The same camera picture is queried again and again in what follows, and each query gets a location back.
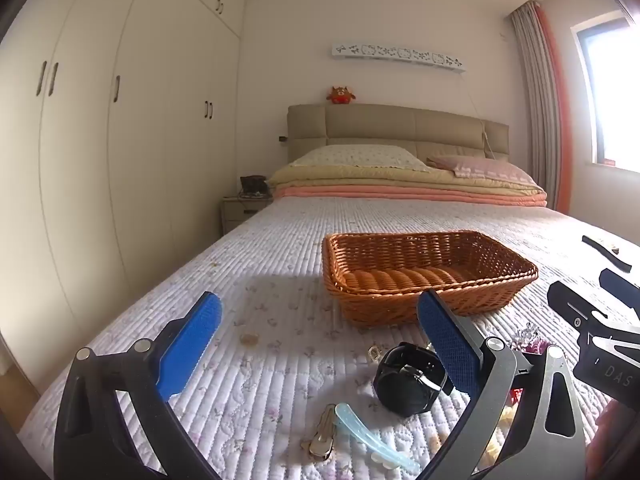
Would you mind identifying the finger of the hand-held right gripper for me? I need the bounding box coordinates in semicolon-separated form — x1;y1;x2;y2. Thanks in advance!
582;235;633;273
547;269;640;335

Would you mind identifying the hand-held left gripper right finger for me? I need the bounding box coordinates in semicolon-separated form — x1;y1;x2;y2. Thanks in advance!
416;289;588;480

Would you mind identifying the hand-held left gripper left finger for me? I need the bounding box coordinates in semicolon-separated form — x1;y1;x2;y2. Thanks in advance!
52;291;223;480

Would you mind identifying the black wristwatch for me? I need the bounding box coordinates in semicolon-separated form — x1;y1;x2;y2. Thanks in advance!
372;342;456;418

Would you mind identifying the clear beaded bracelet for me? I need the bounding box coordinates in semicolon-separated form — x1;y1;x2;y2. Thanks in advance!
510;322;543;351

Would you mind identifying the purple hair tie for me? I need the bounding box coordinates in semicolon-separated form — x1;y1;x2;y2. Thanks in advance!
520;340;556;358

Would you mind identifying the brown wicker basket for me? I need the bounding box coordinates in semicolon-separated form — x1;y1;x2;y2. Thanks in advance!
322;230;540;328

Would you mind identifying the beige beaded bracelet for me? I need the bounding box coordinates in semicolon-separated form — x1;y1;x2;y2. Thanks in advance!
480;402;516;471

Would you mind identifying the light blue hair clip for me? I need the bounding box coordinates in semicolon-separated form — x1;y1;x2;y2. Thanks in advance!
334;402;423;476

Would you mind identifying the gold hair clip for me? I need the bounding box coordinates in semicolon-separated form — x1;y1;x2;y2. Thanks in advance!
300;404;338;461

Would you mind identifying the person's right hand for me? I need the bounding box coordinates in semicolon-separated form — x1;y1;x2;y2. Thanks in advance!
590;400;640;466

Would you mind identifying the white quilted bedspread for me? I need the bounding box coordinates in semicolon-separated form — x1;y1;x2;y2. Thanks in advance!
17;195;640;480

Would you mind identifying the beige nightstand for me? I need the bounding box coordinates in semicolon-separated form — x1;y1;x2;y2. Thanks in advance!
221;194;275;236

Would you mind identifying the pink pillow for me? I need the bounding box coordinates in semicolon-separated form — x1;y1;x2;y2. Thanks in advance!
427;154;536;184

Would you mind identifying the grey and orange curtain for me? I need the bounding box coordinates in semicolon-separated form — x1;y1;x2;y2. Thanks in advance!
510;2;573;216

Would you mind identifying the window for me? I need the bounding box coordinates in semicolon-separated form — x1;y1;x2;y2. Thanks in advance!
575;10;640;166

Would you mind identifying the folded pink blanket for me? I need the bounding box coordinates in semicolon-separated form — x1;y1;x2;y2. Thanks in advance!
274;184;548;207

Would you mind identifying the dark bag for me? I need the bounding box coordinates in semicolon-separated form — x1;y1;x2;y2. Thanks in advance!
239;175;271;197

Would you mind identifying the white wardrobe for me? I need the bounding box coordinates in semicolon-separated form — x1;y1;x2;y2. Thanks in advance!
0;0;246;396

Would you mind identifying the folded yellow blanket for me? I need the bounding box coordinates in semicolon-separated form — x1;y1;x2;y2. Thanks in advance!
270;162;546;196

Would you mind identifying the floral white pillow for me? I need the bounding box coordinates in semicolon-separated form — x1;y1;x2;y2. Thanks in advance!
289;144;431;173

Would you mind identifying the beige padded headboard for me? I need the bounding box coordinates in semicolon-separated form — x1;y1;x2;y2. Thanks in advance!
286;103;510;168

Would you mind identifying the orange plush toy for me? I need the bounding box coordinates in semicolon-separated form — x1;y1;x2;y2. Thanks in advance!
326;85;357;106

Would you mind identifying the white patterned wall shelf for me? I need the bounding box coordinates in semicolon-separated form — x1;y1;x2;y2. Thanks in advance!
331;42;467;73

